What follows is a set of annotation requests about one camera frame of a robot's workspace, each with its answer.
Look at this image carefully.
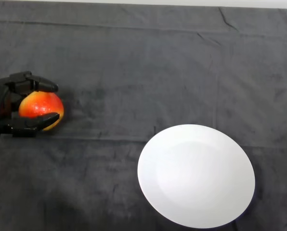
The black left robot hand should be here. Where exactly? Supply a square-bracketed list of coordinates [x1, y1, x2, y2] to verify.
[0, 71, 61, 141]

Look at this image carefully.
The red yellow apple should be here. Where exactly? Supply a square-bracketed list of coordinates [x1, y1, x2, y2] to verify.
[18, 91, 65, 132]

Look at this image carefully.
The white round plate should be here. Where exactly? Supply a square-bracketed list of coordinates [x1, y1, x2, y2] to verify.
[137, 124, 256, 229]

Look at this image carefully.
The black cloth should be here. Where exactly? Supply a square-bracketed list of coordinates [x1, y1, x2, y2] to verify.
[0, 1, 287, 231]

